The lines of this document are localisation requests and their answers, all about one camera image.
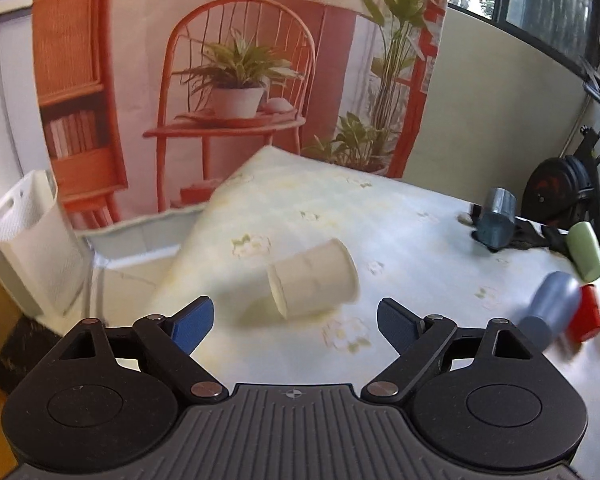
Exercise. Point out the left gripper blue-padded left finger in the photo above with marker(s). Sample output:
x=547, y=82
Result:
x=166, y=347

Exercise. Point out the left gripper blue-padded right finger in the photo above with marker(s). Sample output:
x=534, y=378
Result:
x=421, y=344

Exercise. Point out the white paper cup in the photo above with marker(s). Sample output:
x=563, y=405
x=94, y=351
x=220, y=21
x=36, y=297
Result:
x=318, y=280

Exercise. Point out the blue plastic cup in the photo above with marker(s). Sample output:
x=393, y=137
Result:
x=551, y=309

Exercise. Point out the transparent teal plastic cup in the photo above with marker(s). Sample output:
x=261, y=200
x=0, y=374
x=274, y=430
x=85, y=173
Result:
x=497, y=221

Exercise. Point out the red plastic cup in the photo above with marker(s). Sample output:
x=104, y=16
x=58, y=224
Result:
x=585, y=324

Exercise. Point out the light green plastic cup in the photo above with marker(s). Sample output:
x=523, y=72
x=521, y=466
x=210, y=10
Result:
x=584, y=251

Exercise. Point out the floral checkered tablecloth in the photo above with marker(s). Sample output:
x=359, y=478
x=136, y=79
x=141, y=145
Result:
x=407, y=243

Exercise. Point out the black sock left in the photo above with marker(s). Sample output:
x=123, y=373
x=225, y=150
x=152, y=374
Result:
x=525, y=236

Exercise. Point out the black sock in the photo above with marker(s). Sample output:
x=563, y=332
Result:
x=556, y=240
x=525, y=236

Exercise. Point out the black sock right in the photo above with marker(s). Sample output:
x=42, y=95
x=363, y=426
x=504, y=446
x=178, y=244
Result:
x=556, y=240

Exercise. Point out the white perforated laundry basket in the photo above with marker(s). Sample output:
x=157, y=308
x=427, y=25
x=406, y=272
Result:
x=43, y=263

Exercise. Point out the black exercise bike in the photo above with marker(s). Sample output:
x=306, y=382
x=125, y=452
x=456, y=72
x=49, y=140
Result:
x=565, y=190

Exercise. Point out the printed room backdrop cloth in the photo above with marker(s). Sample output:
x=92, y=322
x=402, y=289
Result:
x=148, y=105

